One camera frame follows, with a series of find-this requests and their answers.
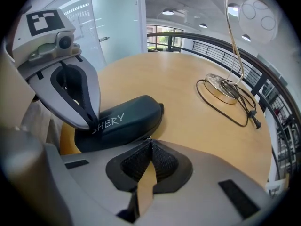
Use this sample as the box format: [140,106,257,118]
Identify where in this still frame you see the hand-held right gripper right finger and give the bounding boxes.
[140,139,283,226]

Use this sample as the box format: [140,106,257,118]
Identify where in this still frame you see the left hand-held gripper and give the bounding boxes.
[11,8,102,130]

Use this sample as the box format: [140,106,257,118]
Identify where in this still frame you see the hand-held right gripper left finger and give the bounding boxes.
[60,139,152,226]

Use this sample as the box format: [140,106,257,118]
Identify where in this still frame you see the black zippered glasses case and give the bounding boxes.
[74,95,165,153]

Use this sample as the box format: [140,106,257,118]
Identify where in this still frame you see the person's left forearm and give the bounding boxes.
[0,53,36,131]

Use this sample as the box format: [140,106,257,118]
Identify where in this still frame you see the person's grey printed t-shirt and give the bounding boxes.
[21,101,62,150]

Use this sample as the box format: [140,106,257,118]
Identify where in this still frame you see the gold desk lamp glass globe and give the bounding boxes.
[203,0,279,105]

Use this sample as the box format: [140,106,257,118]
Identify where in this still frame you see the dark framed window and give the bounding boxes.
[146,24,184,53]

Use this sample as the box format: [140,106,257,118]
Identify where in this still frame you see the round wooden table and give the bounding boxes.
[147,32,301,181]

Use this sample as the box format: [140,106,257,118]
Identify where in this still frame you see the black lamp power cable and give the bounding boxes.
[196,78,262,130]

